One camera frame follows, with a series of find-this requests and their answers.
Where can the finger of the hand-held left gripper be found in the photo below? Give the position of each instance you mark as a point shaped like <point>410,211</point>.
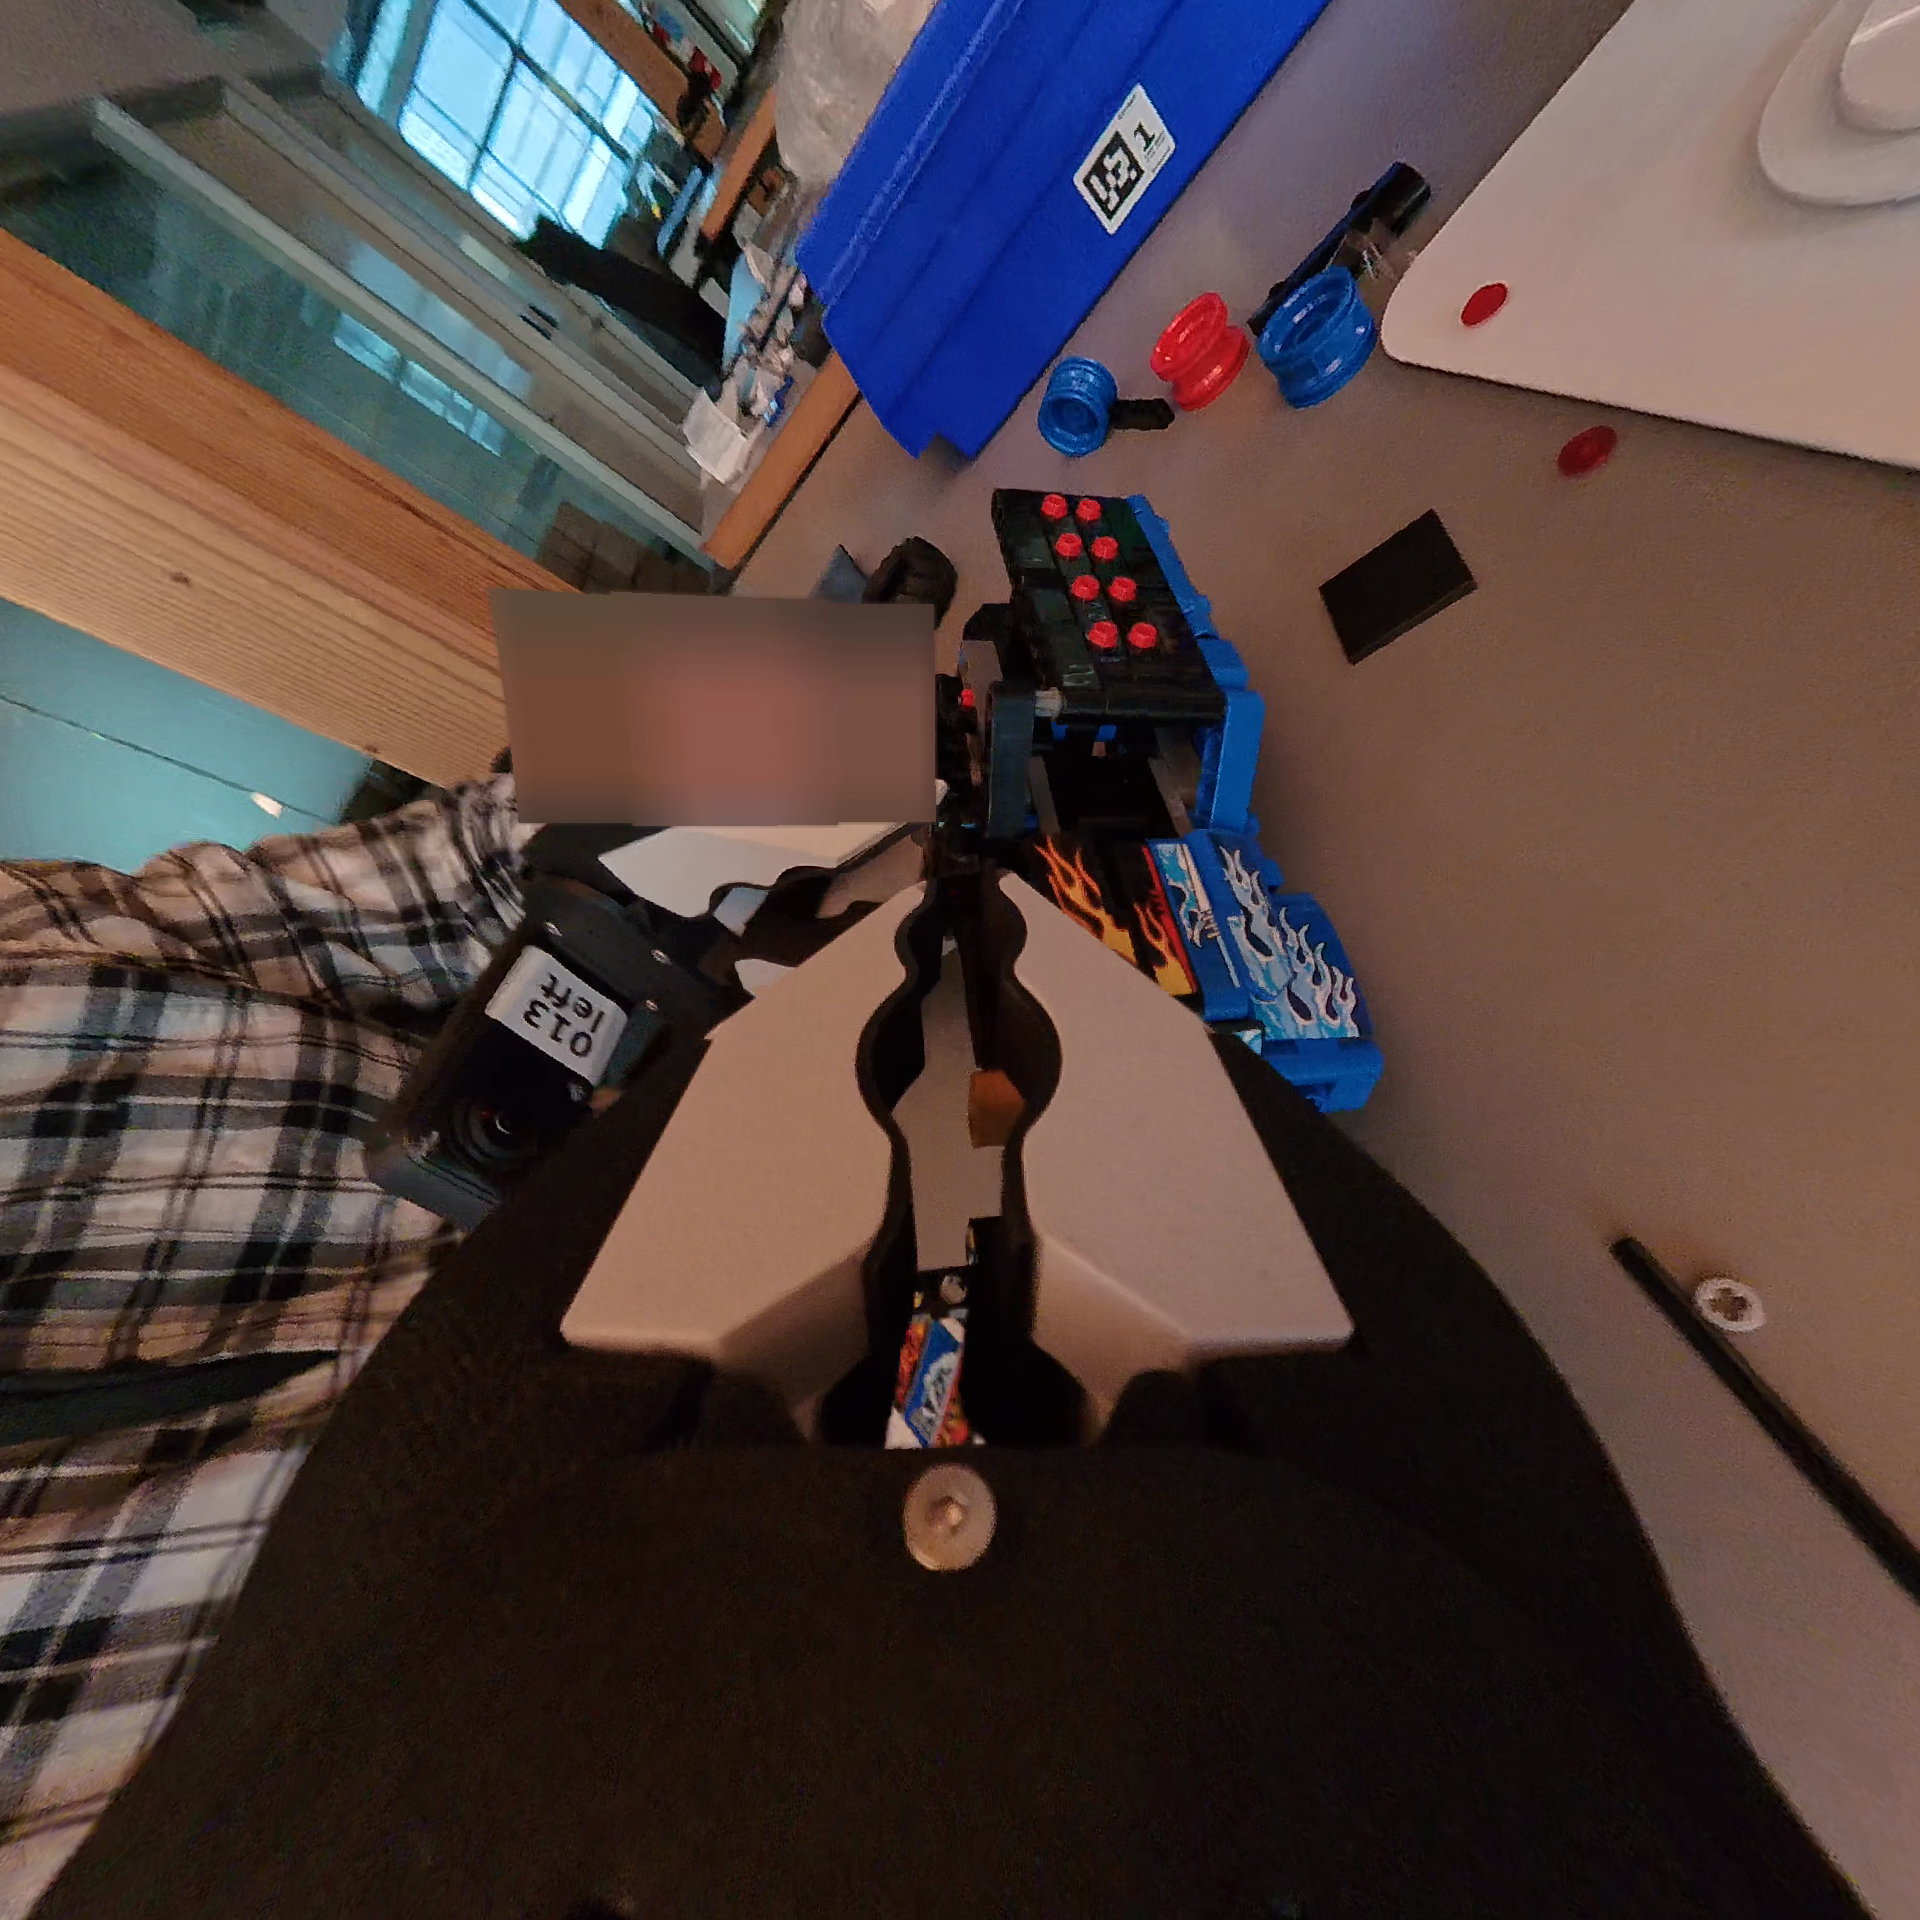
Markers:
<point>810,931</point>
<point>704,870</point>

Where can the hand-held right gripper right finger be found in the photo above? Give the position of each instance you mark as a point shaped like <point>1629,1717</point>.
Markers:
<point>1185,1184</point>

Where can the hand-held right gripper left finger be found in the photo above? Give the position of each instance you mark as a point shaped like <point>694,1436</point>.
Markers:
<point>721,1170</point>

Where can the brick-built toy truck model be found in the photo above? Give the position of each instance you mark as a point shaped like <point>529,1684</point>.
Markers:
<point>1140,661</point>

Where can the person's torso in plaid shirt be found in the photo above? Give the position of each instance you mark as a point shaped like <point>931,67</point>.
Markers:
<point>181,1050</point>

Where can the blue toy wheel rim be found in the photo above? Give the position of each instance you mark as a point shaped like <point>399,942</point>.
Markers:
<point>1082,405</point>
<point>1321,338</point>

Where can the black axle rod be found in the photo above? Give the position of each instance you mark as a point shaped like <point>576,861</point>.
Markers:
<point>1770,1419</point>

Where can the black square tile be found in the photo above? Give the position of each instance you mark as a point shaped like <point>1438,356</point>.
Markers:
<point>1399,584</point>

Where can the red toy wheel rim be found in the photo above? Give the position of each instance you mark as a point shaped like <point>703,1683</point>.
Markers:
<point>1201,350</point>

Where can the blue storage bin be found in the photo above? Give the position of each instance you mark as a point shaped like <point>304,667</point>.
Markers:
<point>990,224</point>

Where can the red round stud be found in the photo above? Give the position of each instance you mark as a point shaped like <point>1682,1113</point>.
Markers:
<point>1587,451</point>
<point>1485,305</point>

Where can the black connector piece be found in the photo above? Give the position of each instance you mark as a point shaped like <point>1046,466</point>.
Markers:
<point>1388,195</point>

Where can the white book stand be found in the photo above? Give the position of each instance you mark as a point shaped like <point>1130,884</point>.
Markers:
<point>1621,224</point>

